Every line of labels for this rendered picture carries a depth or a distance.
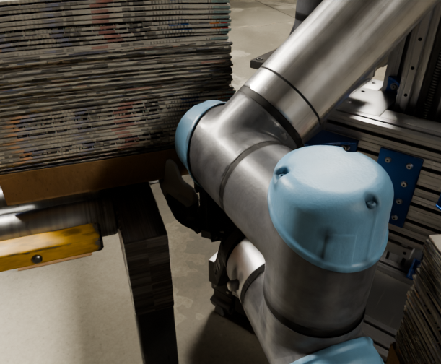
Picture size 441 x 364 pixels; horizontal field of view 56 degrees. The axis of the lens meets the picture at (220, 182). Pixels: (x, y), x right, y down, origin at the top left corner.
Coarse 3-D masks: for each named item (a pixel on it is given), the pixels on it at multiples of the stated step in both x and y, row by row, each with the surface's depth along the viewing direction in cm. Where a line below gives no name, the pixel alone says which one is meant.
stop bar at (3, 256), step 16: (96, 224) 45; (16, 240) 42; (32, 240) 42; (48, 240) 42; (64, 240) 42; (80, 240) 43; (96, 240) 43; (0, 256) 41; (16, 256) 41; (32, 256) 41; (48, 256) 42; (64, 256) 43
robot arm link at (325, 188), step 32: (256, 160) 30; (288, 160) 26; (320, 160) 26; (352, 160) 26; (224, 192) 32; (256, 192) 29; (288, 192) 24; (320, 192) 23; (352, 192) 23; (384, 192) 24; (256, 224) 28; (288, 224) 25; (320, 224) 23; (352, 224) 23; (384, 224) 24; (288, 256) 26; (320, 256) 24; (352, 256) 24; (288, 288) 27; (320, 288) 26; (352, 288) 26; (288, 320) 28; (320, 320) 27; (352, 320) 28
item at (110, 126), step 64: (0, 0) 39; (64, 0) 41; (128, 0) 42; (192, 0) 44; (0, 64) 41; (64, 64) 43; (128, 64) 45; (192, 64) 47; (0, 128) 44; (64, 128) 46; (128, 128) 49
